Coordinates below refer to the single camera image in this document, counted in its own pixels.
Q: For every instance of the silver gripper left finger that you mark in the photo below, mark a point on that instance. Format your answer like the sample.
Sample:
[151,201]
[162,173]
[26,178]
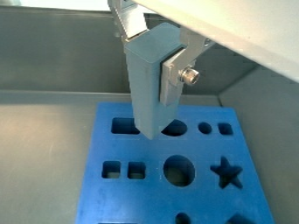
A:
[128,17]

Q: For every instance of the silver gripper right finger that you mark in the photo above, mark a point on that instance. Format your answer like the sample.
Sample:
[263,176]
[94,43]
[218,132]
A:
[178,71]

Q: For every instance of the light blue rectangular block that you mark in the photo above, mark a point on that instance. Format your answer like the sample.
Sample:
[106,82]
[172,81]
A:
[146,53]

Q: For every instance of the blue shape sorting board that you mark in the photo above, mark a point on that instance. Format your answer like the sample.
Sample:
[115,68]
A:
[191,176]

